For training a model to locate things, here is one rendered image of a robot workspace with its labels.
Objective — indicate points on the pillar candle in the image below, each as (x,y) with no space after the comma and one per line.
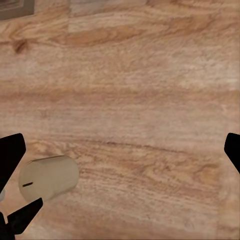
(48,178)

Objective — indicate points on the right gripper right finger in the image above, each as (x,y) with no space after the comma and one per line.
(232,149)

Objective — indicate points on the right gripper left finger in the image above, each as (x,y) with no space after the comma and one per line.
(12,149)

